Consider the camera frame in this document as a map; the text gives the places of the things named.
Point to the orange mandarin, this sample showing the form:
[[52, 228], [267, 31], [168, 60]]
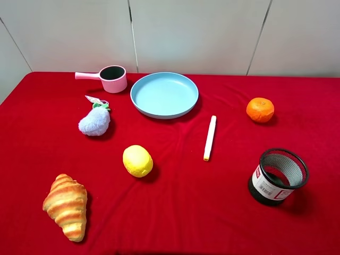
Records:
[[260, 110]]

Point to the light blue plate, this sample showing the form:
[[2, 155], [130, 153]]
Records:
[[164, 95]]

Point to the cream marker pen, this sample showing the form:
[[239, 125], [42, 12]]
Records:
[[210, 138]]

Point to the yellow lemon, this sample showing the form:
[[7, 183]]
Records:
[[137, 161]]

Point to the pink toy saucepan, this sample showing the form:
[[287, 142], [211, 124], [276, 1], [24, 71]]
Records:
[[113, 78]]

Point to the red tablecloth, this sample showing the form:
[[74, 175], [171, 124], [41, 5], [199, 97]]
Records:
[[185, 205]]

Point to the black mesh pen holder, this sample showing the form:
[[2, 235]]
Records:
[[278, 174]]

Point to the toy croissant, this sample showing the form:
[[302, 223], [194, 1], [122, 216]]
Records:
[[66, 204]]

